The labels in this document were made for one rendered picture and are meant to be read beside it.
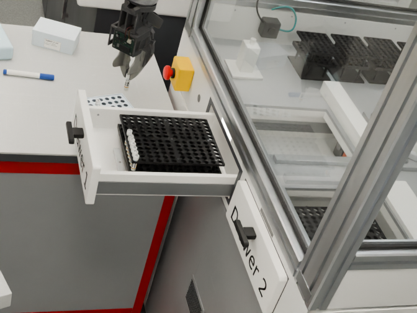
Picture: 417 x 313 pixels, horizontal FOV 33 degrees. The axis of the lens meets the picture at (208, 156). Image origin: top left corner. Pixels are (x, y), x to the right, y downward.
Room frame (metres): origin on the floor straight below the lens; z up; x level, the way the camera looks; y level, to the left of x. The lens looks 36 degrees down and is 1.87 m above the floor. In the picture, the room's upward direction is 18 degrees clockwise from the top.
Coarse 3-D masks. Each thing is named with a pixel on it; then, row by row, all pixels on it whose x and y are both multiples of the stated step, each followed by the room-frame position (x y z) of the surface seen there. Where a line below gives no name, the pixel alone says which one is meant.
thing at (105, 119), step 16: (96, 112) 1.38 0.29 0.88; (112, 112) 1.40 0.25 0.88; (128, 112) 1.41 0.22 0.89; (144, 112) 1.43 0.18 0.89; (160, 112) 1.45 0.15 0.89; (176, 112) 1.47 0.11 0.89; (192, 112) 1.49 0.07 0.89; (208, 112) 1.51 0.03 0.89; (96, 128) 1.38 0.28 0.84; (112, 128) 1.40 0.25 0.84; (112, 144) 1.34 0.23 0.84; (224, 144) 1.42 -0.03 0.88; (112, 160) 1.28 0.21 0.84; (224, 160) 1.40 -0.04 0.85; (112, 176) 1.17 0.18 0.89; (128, 176) 1.18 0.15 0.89; (144, 176) 1.20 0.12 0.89; (160, 176) 1.21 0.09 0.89; (176, 176) 1.23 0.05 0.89; (192, 176) 1.24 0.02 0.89; (208, 176) 1.26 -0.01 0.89; (224, 176) 1.28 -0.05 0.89; (96, 192) 1.15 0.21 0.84; (112, 192) 1.17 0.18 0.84; (128, 192) 1.18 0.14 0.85; (144, 192) 1.20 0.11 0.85; (160, 192) 1.21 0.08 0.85; (176, 192) 1.23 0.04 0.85; (192, 192) 1.25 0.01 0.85; (208, 192) 1.26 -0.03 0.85; (224, 192) 1.28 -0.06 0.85
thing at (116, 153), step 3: (114, 150) 1.30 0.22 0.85; (117, 150) 1.31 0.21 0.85; (114, 153) 1.30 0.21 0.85; (117, 153) 1.30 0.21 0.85; (114, 156) 1.29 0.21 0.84; (117, 156) 1.29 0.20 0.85; (120, 156) 1.29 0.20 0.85; (117, 159) 1.28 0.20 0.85; (120, 159) 1.28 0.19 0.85; (117, 162) 1.27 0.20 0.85; (120, 162) 1.27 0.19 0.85; (117, 165) 1.26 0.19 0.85; (120, 165) 1.26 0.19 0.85; (117, 168) 1.25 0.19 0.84; (120, 168) 1.25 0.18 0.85; (123, 168) 1.25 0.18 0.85
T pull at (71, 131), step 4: (68, 124) 1.26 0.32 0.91; (68, 128) 1.25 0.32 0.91; (72, 128) 1.25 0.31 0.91; (76, 128) 1.26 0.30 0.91; (80, 128) 1.26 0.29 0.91; (68, 132) 1.23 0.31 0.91; (72, 132) 1.24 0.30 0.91; (76, 132) 1.24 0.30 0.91; (80, 132) 1.25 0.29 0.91; (68, 136) 1.22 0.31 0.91; (72, 136) 1.22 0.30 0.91; (76, 136) 1.24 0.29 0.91; (80, 136) 1.24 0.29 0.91; (68, 140) 1.22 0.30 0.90; (72, 140) 1.21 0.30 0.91
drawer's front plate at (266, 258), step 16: (240, 192) 1.21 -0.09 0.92; (240, 208) 1.19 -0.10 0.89; (256, 208) 1.16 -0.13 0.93; (256, 224) 1.12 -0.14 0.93; (256, 240) 1.09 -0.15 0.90; (256, 256) 1.07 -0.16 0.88; (272, 256) 1.03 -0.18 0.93; (256, 272) 1.05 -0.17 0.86; (272, 272) 1.01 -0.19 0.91; (256, 288) 1.03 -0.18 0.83; (272, 288) 0.99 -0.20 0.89; (272, 304) 0.98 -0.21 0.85
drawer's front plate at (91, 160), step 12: (84, 96) 1.36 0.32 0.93; (84, 108) 1.32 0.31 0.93; (84, 120) 1.27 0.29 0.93; (84, 132) 1.25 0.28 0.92; (84, 144) 1.23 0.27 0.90; (96, 144) 1.20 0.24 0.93; (84, 156) 1.21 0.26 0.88; (96, 156) 1.16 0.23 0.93; (84, 168) 1.19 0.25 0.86; (96, 168) 1.13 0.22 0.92; (84, 180) 1.17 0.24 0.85; (96, 180) 1.13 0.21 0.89; (84, 192) 1.15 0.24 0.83
